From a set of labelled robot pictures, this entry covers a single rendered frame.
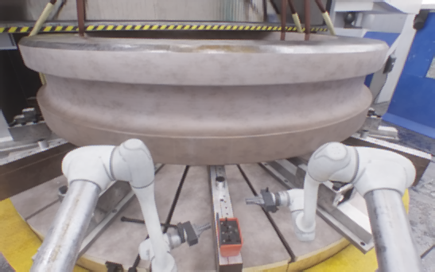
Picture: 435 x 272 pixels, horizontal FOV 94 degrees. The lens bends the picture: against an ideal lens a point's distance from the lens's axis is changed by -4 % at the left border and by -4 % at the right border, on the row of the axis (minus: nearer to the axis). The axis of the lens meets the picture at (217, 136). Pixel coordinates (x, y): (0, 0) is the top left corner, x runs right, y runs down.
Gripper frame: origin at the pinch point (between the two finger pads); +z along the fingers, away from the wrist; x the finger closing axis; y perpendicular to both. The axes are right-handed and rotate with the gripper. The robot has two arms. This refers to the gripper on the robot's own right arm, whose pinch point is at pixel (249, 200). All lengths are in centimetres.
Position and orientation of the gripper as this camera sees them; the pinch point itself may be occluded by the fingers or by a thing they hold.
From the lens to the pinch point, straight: 130.4
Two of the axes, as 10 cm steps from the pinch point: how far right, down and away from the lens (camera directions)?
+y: 0.1, -8.8, -4.7
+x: 0.9, 4.6, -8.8
